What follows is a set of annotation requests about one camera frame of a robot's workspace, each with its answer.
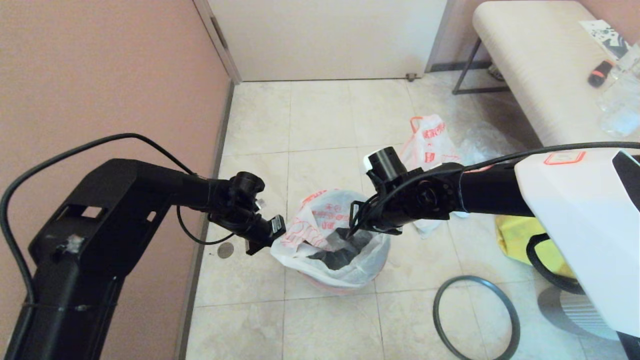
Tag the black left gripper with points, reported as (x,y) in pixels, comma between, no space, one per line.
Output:
(270,232)

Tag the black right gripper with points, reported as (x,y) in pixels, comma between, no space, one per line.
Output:
(367,220)

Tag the white red-printed bin liner bag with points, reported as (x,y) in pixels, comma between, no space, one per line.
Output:
(325,225)

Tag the white red plastic bag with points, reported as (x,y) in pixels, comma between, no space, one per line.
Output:
(430,140)

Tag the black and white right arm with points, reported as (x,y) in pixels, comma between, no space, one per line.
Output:
(550,205)

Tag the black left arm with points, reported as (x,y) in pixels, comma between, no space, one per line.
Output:
(100,220)

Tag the grey ribbed robot base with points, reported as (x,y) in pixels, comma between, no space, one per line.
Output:
(570,310)

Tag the clear plastic bag with items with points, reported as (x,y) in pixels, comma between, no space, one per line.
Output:
(485,140)

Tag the yellow fabric tote bag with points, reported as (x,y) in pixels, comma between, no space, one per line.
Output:
(515,235)

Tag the round metal floor plug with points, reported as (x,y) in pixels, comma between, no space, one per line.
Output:
(226,250)

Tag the white door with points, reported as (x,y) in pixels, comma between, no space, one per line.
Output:
(325,40)

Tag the beige bench with metal legs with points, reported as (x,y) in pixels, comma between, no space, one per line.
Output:
(530,65)

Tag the black and orange marker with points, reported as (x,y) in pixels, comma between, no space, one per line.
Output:
(598,72)

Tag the clear plastic water bottle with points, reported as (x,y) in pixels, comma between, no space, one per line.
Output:
(620,107)

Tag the black and white printed paper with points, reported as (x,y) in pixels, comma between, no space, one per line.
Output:
(602,36)

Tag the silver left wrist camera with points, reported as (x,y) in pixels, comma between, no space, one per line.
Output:
(259,203)

